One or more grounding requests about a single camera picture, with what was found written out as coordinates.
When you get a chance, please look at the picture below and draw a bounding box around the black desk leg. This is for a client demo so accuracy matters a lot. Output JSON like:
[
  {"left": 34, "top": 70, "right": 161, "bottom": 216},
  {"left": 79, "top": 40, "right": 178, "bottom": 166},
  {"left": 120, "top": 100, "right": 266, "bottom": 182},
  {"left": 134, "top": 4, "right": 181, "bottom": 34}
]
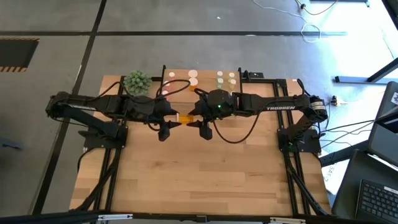
[
  {"left": 334, "top": 57, "right": 398, "bottom": 84},
  {"left": 381, "top": 0, "right": 398, "bottom": 20}
]

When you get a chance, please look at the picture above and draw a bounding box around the white paper sheet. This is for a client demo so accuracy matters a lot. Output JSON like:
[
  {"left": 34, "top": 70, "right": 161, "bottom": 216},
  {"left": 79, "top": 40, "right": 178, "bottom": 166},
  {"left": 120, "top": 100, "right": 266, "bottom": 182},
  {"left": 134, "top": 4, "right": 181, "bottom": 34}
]
[{"left": 320, "top": 151, "right": 345, "bottom": 195}]

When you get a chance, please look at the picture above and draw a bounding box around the black floor cable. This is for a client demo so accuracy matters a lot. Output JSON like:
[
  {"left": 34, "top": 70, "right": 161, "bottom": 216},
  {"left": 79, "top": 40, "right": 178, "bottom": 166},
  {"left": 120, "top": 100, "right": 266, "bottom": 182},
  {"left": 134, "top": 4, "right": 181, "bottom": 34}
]
[{"left": 295, "top": 0, "right": 339, "bottom": 16}]

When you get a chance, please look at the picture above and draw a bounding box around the black floor hatch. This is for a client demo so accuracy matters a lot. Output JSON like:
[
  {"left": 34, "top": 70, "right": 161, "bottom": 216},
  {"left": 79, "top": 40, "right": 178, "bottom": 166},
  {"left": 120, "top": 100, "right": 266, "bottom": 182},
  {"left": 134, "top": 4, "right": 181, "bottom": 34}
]
[{"left": 0, "top": 37, "right": 40, "bottom": 73}]

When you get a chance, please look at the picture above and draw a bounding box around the silver metal bracket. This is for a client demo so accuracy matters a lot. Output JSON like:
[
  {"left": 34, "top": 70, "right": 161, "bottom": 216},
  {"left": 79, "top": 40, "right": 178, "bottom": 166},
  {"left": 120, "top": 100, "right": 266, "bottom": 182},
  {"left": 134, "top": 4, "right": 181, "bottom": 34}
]
[
  {"left": 98, "top": 213, "right": 134, "bottom": 222},
  {"left": 269, "top": 217, "right": 307, "bottom": 224}
]

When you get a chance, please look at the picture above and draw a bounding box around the black open laptop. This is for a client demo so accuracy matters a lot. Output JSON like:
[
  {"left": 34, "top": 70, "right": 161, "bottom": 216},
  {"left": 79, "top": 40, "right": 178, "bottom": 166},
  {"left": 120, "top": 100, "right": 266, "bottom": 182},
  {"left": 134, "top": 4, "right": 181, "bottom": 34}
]
[{"left": 331, "top": 148, "right": 398, "bottom": 224}]

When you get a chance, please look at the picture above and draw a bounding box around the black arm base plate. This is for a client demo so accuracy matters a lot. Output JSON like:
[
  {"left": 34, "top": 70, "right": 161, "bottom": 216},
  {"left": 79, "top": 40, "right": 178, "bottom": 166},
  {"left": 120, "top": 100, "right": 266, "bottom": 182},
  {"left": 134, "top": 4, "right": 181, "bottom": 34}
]
[
  {"left": 77, "top": 126, "right": 129, "bottom": 151},
  {"left": 276, "top": 127, "right": 322, "bottom": 154}
]

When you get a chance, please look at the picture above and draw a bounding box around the power plug strip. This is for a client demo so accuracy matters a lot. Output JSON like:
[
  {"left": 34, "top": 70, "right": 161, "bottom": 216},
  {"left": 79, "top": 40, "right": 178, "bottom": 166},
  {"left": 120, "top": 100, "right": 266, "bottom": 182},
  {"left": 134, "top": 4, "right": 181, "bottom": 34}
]
[{"left": 330, "top": 95, "right": 349, "bottom": 107}]

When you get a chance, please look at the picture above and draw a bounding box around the wooden shelf with black frame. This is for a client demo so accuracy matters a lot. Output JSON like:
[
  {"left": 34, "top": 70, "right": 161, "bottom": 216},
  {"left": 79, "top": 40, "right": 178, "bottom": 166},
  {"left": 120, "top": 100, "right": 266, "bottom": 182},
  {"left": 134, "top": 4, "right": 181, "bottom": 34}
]
[{"left": 159, "top": 64, "right": 246, "bottom": 108}]

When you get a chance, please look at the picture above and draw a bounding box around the green potted artificial plant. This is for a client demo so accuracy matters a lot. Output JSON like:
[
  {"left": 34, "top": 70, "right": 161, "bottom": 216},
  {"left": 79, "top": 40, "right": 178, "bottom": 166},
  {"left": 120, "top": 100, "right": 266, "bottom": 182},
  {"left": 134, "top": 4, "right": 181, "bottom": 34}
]
[{"left": 123, "top": 70, "right": 153, "bottom": 96}]

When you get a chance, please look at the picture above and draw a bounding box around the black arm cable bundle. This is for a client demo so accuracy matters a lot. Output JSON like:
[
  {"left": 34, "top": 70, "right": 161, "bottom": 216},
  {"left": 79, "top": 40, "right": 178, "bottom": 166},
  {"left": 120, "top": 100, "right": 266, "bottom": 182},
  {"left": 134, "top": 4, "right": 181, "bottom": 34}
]
[
  {"left": 73, "top": 148, "right": 123, "bottom": 213},
  {"left": 285, "top": 155, "right": 331, "bottom": 217}
]

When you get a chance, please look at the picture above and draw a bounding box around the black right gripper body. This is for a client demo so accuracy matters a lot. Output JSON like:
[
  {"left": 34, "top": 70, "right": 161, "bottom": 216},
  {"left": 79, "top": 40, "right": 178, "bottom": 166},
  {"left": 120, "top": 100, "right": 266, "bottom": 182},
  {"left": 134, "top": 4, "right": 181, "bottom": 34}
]
[{"left": 198, "top": 93, "right": 216, "bottom": 141}]

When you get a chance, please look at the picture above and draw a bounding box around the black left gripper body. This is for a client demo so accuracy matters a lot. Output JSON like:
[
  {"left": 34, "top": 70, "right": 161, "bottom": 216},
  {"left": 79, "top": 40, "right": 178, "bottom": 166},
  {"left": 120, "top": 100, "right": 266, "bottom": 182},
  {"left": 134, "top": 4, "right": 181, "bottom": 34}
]
[{"left": 155, "top": 101, "right": 175, "bottom": 142}]

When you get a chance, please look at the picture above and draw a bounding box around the black desk crossbar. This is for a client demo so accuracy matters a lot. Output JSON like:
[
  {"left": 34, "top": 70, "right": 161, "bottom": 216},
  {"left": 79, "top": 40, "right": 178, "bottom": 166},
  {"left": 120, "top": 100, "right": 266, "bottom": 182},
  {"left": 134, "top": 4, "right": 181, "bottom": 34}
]
[{"left": 319, "top": 139, "right": 371, "bottom": 168}]

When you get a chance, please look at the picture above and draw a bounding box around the white floor cable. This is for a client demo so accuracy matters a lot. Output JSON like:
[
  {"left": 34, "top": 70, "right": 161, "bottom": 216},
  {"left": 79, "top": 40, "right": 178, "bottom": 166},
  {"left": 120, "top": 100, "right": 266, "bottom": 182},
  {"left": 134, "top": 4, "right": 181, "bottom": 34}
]
[{"left": 252, "top": 0, "right": 322, "bottom": 44}]

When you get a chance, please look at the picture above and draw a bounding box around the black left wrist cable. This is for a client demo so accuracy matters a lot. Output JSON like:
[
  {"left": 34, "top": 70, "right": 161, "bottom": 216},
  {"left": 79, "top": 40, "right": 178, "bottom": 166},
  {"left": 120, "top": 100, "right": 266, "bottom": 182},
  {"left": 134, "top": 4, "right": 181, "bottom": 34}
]
[{"left": 154, "top": 78, "right": 192, "bottom": 105}]

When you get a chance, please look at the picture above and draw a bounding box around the dark grey laptop lid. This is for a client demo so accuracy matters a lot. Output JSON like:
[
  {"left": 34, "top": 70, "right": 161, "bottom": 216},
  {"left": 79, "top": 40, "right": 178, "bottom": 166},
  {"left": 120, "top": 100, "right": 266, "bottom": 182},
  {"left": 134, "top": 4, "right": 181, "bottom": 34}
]
[{"left": 368, "top": 80, "right": 398, "bottom": 170}]

